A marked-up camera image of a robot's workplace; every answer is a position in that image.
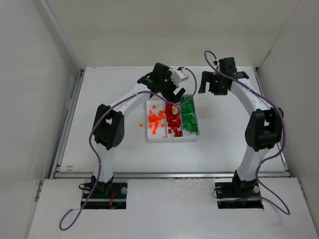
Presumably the red flower print lego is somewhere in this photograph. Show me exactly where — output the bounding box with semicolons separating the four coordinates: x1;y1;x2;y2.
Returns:
164;103;179;121

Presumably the red arch lego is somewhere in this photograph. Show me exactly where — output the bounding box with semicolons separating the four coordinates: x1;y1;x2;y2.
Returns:
167;119;181;128

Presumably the orange dome lego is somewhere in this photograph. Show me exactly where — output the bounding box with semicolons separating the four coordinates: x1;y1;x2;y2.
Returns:
148;115;161;123

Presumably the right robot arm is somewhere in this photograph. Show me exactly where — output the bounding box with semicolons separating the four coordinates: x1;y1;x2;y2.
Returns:
198;57;283;199

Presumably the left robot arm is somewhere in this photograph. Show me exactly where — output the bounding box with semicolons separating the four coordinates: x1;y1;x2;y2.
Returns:
89;63;189;196

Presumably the green lego pile in tray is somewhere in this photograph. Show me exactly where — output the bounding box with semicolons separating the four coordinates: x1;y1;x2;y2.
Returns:
180;95;199;136

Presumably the white three-compartment tray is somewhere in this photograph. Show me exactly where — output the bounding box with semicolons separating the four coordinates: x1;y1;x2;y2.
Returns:
146;94;200;142

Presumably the orange lego pile in tray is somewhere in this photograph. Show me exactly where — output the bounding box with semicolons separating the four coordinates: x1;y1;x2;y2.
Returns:
148;105;166;138

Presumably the red square lego in tray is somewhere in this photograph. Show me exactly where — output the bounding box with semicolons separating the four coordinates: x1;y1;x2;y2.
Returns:
167;127;182;137

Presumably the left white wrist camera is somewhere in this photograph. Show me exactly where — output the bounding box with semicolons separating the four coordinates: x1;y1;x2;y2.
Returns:
171;67;189;86

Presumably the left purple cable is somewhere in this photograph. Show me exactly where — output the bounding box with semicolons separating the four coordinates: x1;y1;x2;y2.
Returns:
59;67;198;231

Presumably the purple cable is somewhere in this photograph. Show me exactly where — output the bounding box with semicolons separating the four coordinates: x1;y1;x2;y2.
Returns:
204;50;291;215
59;67;198;231

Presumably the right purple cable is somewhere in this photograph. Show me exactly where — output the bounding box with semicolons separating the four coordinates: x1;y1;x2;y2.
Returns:
204;50;291;215

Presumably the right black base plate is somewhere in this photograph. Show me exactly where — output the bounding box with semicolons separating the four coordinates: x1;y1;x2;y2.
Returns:
213;182;264;209

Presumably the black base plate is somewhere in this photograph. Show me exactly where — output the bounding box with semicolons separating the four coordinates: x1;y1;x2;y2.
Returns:
84;182;128;210
213;182;264;209

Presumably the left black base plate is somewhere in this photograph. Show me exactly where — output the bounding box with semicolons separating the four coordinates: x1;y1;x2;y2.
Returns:
84;182;128;210

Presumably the aluminium rail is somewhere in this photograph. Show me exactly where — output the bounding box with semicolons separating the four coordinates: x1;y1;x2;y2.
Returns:
50;171;291;179

